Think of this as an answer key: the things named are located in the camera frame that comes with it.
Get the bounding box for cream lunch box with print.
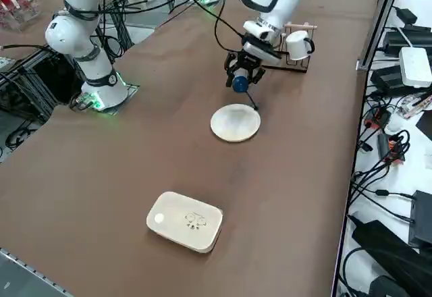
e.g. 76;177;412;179
146;191;224;254

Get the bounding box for red black connector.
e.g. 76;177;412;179
377;130;410;165
366;106;392;129

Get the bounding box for black aluminium frame stand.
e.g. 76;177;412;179
0;45;85;124

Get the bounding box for clear acrylic rack red items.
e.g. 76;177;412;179
0;0;43;31

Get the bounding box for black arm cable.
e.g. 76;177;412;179
161;0;247;58

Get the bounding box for transparent sauce bottle blue cap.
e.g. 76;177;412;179
231;67;261;111

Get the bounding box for aluminium frame beam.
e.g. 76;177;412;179
356;0;407;72

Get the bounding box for black rectangular box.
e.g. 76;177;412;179
408;190;432;247

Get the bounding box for black wire cup rack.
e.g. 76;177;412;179
259;22;319;74

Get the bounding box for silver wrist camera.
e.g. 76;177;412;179
241;38;283;65

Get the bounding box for black power adapter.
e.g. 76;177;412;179
383;30;414;59
395;6;419;25
370;64;403;92

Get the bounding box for grey metal edge rail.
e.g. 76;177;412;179
0;246;74;297

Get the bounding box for white round plate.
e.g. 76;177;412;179
210;103;262;143

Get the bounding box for white mug black handle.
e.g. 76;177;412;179
285;30;317;61

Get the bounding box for white rectangular power box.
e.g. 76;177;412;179
398;47;432;89

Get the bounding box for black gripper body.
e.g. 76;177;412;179
235;52;267;72

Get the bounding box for colourful printed packet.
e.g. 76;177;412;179
396;92;432;119

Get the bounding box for black cable with inline box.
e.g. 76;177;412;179
350;188;416;224

